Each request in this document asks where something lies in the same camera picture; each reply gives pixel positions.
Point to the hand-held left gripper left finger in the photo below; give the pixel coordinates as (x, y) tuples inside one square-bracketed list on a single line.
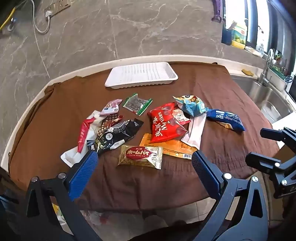
[(82, 172)]

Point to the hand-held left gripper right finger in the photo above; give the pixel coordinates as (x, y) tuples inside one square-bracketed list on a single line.
[(204, 172)]

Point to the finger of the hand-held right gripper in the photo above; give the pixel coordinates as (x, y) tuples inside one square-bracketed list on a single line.
[(272, 134), (263, 162)]

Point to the long orange snack packet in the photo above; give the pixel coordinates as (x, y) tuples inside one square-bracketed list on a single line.
[(177, 148)]

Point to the long red white snack packet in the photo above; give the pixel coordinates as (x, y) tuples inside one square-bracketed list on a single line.
[(83, 132)]

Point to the plain white snack packet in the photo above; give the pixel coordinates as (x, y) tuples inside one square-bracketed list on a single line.
[(194, 132)]

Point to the dark blue snack packet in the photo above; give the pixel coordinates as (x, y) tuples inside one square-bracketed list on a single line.
[(226, 118)]

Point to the black snack packet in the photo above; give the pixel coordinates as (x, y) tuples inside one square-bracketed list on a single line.
[(122, 132)]

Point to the brown checkered snack packet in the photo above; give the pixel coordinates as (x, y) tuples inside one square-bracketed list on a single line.
[(108, 121)]

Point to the large red snack bag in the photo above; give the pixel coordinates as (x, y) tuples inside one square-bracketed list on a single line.
[(161, 131)]

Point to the small red white snack packet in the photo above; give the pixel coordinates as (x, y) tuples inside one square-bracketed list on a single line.
[(180, 117)]

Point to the light blue snack bag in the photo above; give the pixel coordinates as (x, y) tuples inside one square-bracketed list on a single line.
[(192, 104)]

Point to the small pink snack packet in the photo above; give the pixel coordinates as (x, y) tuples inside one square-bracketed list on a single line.
[(111, 107)]

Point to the white ribbed plastic tray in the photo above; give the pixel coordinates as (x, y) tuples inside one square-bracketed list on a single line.
[(141, 74)]

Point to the stainless steel sink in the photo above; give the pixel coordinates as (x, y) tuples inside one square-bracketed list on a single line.
[(266, 102)]

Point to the green white drain rack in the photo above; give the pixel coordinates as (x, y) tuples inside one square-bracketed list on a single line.
[(277, 78)]

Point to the gold red-label snack packet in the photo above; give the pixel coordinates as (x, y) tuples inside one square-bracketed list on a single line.
[(138, 157)]

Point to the metal faucet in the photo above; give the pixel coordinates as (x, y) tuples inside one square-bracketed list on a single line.
[(266, 69)]

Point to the yellow sponge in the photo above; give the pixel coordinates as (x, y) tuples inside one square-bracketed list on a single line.
[(247, 72)]

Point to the brown table cloth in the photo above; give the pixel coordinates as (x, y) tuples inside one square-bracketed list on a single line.
[(69, 104)]

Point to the clear green-edged snack packet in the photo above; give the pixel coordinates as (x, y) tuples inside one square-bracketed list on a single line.
[(137, 104)]

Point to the white bottle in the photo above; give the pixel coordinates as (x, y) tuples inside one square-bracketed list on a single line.
[(260, 46)]

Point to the dark blue cup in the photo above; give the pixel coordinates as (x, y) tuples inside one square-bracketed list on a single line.
[(226, 37)]

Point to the purple hanging tool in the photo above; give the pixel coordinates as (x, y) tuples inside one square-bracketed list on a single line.
[(217, 10)]

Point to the wall socket panel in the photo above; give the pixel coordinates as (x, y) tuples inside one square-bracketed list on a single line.
[(57, 5)]

